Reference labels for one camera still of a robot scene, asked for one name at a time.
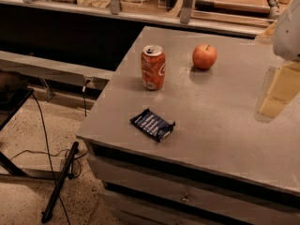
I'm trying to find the red apple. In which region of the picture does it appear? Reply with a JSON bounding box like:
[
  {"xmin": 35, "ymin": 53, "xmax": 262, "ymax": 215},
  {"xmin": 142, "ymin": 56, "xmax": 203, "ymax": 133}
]
[{"xmin": 192, "ymin": 44, "xmax": 218, "ymax": 69}]

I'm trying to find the blue snack wrapper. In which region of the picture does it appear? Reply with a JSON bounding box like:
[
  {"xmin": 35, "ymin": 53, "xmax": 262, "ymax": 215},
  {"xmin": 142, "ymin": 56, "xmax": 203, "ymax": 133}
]
[{"xmin": 129, "ymin": 109, "xmax": 175, "ymax": 143}]

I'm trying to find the black side table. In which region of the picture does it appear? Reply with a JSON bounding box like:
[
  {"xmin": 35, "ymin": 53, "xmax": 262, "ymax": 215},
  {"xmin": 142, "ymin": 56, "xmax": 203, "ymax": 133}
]
[{"xmin": 0, "ymin": 71, "xmax": 34, "ymax": 177}]

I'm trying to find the grey drawer cabinet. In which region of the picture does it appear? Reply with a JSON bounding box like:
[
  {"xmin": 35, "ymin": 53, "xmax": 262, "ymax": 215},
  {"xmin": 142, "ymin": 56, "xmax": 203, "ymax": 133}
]
[{"xmin": 77, "ymin": 27, "xmax": 300, "ymax": 225}]

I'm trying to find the black bar on floor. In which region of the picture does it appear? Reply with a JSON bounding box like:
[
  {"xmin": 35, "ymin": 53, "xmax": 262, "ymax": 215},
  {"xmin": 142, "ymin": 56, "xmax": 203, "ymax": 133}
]
[{"xmin": 41, "ymin": 142, "xmax": 79, "ymax": 224}]

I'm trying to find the black floor cable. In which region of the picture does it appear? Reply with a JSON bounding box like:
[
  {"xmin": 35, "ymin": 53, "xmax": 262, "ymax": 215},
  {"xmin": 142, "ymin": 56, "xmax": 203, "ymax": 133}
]
[{"xmin": 8, "ymin": 92, "xmax": 90, "ymax": 225}]

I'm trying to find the orange soda can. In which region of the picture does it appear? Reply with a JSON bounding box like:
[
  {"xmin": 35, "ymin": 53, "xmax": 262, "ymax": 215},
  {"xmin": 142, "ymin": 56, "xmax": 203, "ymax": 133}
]
[{"xmin": 141, "ymin": 45, "xmax": 166, "ymax": 90}]

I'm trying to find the grey metal rail shelf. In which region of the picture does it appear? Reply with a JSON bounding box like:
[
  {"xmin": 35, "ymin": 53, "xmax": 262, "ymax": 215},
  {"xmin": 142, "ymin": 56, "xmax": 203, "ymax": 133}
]
[{"xmin": 0, "ymin": 51, "xmax": 113, "ymax": 90}]

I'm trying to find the grey pipe fitting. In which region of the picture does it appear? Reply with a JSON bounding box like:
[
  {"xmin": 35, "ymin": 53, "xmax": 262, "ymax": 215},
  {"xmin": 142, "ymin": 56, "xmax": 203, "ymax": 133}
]
[{"xmin": 267, "ymin": 0, "xmax": 279, "ymax": 20}]

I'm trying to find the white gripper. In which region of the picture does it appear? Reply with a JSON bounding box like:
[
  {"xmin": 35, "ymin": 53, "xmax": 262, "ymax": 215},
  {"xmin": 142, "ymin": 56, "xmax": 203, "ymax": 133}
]
[{"xmin": 258, "ymin": 0, "xmax": 300, "ymax": 119}]

